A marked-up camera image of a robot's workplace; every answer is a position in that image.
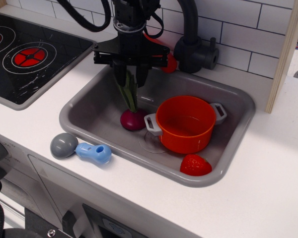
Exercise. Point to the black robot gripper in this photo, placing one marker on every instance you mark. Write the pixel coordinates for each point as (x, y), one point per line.
(130, 48)

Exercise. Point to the purple toy beet green leaves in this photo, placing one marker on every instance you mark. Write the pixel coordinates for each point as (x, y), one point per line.
(133, 117)

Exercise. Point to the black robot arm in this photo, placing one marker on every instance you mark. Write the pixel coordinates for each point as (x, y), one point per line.
(133, 13)

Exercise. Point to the grey toy sink basin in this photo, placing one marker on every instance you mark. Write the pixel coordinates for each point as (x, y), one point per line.
(93, 115)

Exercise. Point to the red toy sausage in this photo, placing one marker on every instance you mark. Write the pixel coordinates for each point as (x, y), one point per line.
(172, 63)

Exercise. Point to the dark grey toy faucet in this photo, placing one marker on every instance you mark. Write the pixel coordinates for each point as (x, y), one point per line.
(189, 50)

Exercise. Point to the grey and blue toy scoop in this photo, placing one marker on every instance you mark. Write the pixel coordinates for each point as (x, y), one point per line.
(64, 145)

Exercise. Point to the black toy stove top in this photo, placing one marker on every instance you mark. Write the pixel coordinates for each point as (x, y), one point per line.
(33, 58)

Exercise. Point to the red toy strawberry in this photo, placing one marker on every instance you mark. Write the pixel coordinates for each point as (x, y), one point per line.
(194, 165)

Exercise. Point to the toy oven front panel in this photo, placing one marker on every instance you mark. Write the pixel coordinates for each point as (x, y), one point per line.
(20, 182)

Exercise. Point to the orange toy pot grey handles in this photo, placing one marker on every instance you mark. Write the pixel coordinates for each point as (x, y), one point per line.
(184, 124)

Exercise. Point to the light wooden post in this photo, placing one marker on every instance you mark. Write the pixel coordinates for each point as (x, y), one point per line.
(285, 58)

